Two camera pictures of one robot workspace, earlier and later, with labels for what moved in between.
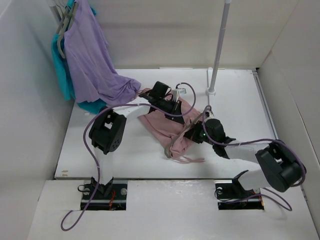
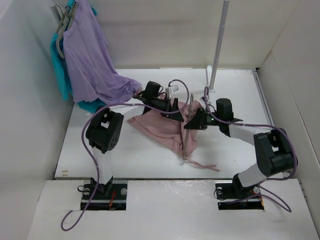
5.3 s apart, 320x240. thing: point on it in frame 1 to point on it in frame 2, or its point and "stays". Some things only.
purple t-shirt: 91,69 stays
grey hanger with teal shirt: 59,38 stays
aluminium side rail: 265,105 stays
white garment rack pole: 212,90 stays
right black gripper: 193,133 to 197,120
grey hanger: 208,113 to 191,97
